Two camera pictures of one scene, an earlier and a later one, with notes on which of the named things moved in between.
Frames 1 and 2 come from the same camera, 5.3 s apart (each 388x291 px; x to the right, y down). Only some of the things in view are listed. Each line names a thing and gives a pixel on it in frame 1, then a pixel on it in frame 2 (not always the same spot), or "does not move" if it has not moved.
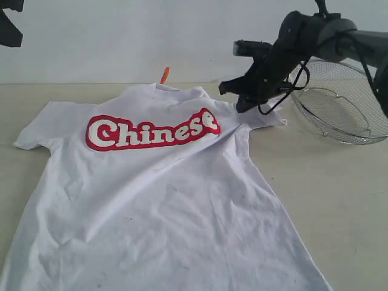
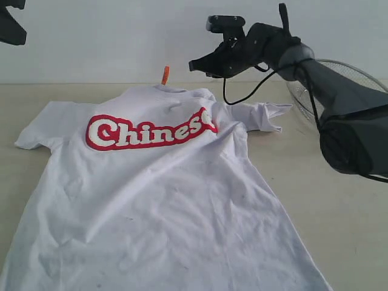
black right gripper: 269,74 -> 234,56
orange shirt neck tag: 165,75 does not move
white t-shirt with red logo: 145,188 does not move
